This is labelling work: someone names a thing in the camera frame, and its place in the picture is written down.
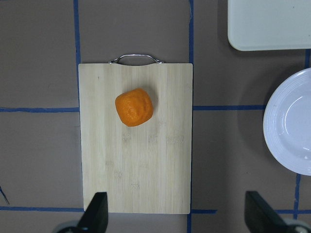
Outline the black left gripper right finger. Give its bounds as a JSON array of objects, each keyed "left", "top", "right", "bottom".
[{"left": 245, "top": 191, "right": 287, "bottom": 233}]

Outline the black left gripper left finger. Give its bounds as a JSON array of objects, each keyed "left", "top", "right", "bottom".
[{"left": 77, "top": 192, "right": 108, "bottom": 233}]

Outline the white round plate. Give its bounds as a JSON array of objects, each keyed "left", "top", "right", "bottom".
[{"left": 263, "top": 68, "right": 311, "bottom": 176}]

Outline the orange fruit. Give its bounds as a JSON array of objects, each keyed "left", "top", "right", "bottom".
[{"left": 115, "top": 88, "right": 154, "bottom": 127}]

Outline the cream bear tray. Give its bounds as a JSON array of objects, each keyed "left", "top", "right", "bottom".
[{"left": 227, "top": 0, "right": 311, "bottom": 51}]

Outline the bamboo cutting board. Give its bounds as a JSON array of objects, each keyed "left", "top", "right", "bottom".
[{"left": 78, "top": 63, "right": 193, "bottom": 214}]

